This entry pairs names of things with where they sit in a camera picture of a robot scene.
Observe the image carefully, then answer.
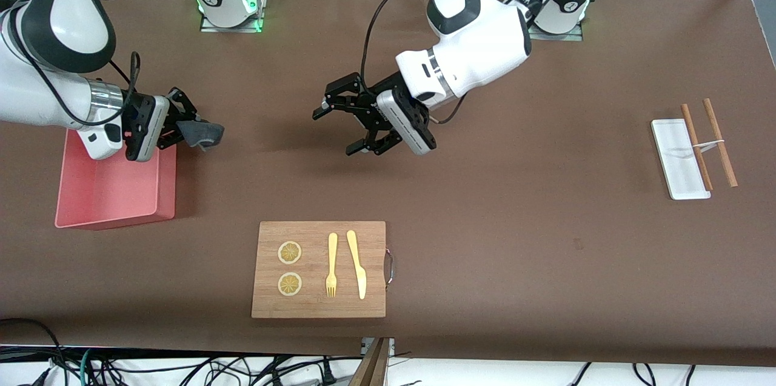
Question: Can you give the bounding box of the grey microfibre cloth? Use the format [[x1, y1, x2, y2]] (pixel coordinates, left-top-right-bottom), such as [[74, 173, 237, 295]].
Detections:
[[178, 121, 226, 152]]

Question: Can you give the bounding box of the pink plastic bin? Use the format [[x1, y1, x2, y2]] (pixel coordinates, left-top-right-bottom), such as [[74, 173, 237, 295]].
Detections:
[[55, 128, 178, 230]]

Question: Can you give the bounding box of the wooden cutting board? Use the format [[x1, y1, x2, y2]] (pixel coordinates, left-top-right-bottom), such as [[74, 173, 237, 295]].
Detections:
[[251, 221, 387, 319]]

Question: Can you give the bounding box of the yellow plastic fork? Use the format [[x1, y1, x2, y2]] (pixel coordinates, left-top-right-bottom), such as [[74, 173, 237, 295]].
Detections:
[[326, 233, 339, 298]]

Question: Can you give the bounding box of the yellow plastic knife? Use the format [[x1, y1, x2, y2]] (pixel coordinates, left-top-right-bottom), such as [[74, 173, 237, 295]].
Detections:
[[346, 230, 368, 301]]

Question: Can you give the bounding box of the lemon slice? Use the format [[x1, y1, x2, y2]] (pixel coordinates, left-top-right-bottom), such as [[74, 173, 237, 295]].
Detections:
[[278, 241, 303, 265], [278, 273, 303, 298]]

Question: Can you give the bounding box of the wooden plank below table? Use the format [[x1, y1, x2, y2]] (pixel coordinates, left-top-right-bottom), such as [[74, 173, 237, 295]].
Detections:
[[349, 338, 392, 386]]

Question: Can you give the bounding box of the white rectangular rack base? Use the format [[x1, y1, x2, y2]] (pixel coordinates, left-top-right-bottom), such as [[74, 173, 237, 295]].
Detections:
[[651, 118, 712, 201]]

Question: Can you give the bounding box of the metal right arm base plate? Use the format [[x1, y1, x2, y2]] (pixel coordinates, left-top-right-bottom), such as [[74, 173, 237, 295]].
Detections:
[[200, 0, 264, 34]]

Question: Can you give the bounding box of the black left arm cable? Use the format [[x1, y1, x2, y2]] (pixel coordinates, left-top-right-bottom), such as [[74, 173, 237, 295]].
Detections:
[[361, 0, 534, 96]]

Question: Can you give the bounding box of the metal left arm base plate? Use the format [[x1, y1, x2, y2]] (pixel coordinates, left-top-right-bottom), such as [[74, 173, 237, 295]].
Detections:
[[520, 0, 584, 42]]

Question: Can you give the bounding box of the metal table edge bracket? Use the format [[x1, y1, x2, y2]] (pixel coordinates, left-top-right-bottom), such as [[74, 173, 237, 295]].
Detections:
[[361, 338, 396, 358]]

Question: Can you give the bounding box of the black looped floor cable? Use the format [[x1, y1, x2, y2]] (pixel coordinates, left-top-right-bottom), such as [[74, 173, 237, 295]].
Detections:
[[0, 318, 67, 386]]

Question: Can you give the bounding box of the teal floor cable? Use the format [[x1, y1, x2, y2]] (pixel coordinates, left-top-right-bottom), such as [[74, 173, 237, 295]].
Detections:
[[79, 347, 98, 386]]

